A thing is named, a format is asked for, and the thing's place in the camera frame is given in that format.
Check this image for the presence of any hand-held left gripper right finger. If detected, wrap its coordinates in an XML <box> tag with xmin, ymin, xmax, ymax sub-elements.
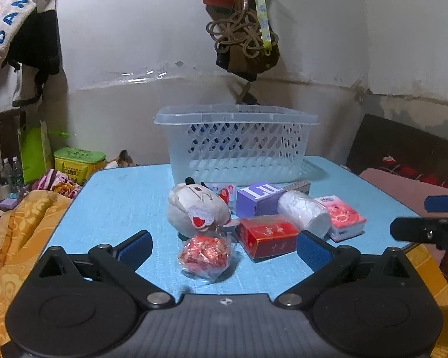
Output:
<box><xmin>274</xmin><ymin>230</ymin><xmax>412</xmax><ymax>310</ymax></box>

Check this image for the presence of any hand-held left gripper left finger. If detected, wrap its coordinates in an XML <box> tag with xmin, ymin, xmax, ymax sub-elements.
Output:
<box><xmin>33</xmin><ymin>230</ymin><xmax>174</xmax><ymax>310</ymax></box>

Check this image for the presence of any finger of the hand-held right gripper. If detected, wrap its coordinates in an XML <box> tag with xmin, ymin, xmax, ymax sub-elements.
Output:
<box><xmin>424</xmin><ymin>192</ymin><xmax>448</xmax><ymax>213</ymax></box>
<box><xmin>390</xmin><ymin>216</ymin><xmax>443</xmax><ymax>242</ymax></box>

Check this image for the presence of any white tissue roll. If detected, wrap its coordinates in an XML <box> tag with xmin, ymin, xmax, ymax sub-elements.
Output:
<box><xmin>277</xmin><ymin>190</ymin><xmax>331</xmax><ymax>239</ymax></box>

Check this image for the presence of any pink tissue packet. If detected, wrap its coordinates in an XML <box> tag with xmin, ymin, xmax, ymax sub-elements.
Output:
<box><xmin>314</xmin><ymin>195</ymin><xmax>367</xmax><ymax>242</ymax></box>

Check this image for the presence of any red gold-printed box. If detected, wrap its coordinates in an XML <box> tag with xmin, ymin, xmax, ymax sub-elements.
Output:
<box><xmin>234</xmin><ymin>215</ymin><xmax>299</xmax><ymax>263</ymax></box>

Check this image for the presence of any small grey box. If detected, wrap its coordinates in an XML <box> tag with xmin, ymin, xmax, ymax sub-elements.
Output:
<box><xmin>282</xmin><ymin>180</ymin><xmax>310</xmax><ymax>195</ymax></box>

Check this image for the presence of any red candy bag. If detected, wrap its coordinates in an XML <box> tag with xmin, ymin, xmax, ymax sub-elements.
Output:
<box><xmin>177</xmin><ymin>231</ymin><xmax>234</xmax><ymax>282</ymax></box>

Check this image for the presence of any white plush toy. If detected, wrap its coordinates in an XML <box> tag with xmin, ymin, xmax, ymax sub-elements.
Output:
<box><xmin>167</xmin><ymin>177</ymin><xmax>232</xmax><ymax>237</ymax></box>

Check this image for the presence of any small pink white packet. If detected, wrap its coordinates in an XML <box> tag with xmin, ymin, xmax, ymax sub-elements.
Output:
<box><xmin>202</xmin><ymin>181</ymin><xmax>237</xmax><ymax>206</ymax></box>

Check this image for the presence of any clear plastic lattice basket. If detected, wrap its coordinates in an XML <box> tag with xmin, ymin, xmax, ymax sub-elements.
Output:
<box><xmin>153</xmin><ymin>104</ymin><xmax>320</xmax><ymax>187</ymax></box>

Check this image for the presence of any dark wooden headboard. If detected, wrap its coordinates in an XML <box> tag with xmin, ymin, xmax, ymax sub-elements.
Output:
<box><xmin>345</xmin><ymin>114</ymin><xmax>448</xmax><ymax>191</ymax></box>

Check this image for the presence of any floral blanket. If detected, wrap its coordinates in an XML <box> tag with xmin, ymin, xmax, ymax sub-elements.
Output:
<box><xmin>0</xmin><ymin>169</ymin><xmax>85</xmax><ymax>232</ymax></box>

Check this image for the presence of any green yellow box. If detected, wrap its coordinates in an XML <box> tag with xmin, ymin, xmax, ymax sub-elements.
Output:
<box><xmin>53</xmin><ymin>147</ymin><xmax>107</xmax><ymax>186</ymax></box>

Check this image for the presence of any yellow patterned blanket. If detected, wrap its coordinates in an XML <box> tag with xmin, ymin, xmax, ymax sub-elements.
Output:
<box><xmin>0</xmin><ymin>190</ymin><xmax>73</xmax><ymax>358</ymax></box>

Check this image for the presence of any green shopping bag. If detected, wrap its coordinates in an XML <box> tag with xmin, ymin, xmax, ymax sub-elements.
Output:
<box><xmin>19</xmin><ymin>121</ymin><xmax>70</xmax><ymax>185</ymax></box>

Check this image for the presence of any clear water bottle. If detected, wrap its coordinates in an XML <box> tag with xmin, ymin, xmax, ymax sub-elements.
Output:
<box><xmin>12</xmin><ymin>156</ymin><xmax>25</xmax><ymax>188</ymax></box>
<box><xmin>2</xmin><ymin>158</ymin><xmax>14</xmax><ymax>188</ymax></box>

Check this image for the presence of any black wall charger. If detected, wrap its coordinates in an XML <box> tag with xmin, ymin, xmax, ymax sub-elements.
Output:
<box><xmin>236</xmin><ymin>80</ymin><xmax>260</xmax><ymax>106</ymax></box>

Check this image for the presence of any knotted beige rope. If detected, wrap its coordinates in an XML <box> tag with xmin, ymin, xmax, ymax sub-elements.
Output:
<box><xmin>206</xmin><ymin>0</ymin><xmax>280</xmax><ymax>58</ymax></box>

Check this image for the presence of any yellow-green patterned lanyard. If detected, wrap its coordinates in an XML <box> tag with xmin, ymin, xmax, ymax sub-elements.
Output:
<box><xmin>252</xmin><ymin>0</ymin><xmax>273</xmax><ymax>56</ymax></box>

